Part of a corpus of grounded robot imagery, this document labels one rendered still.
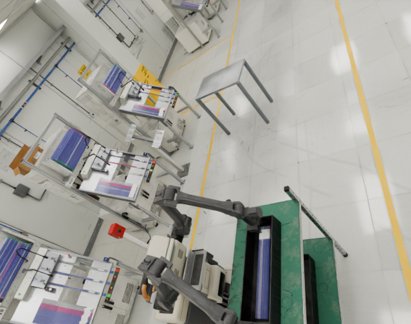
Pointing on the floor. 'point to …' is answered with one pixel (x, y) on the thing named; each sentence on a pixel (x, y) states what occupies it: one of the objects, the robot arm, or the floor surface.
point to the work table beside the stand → (233, 74)
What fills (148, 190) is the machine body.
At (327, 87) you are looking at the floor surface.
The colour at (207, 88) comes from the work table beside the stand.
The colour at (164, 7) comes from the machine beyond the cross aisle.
